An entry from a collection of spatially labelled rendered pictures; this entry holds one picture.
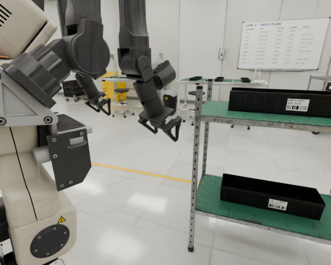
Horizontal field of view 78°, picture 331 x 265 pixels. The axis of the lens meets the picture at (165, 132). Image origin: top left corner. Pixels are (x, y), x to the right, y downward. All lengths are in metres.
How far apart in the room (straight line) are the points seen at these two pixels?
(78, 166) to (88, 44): 0.34
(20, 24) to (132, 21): 0.24
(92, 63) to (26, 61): 0.11
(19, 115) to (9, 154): 0.22
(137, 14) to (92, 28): 0.13
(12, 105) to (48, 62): 0.10
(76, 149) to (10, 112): 0.23
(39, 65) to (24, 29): 0.17
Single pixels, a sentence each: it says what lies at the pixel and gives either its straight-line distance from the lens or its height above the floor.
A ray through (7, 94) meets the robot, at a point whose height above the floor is 1.17.
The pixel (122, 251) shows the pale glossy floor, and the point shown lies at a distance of 1.63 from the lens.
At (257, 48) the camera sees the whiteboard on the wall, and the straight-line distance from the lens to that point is 5.90.
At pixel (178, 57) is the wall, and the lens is 6.13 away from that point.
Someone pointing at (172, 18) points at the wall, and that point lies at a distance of 6.27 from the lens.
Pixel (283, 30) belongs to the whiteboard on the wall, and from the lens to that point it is 5.99.
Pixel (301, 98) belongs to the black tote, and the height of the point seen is 1.04.
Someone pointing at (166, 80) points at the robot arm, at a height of 1.17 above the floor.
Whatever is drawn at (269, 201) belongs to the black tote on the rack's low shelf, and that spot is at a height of 0.42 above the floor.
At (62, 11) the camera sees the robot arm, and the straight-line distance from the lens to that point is 0.93.
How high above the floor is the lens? 1.22
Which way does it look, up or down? 20 degrees down
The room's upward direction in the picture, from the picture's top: straight up
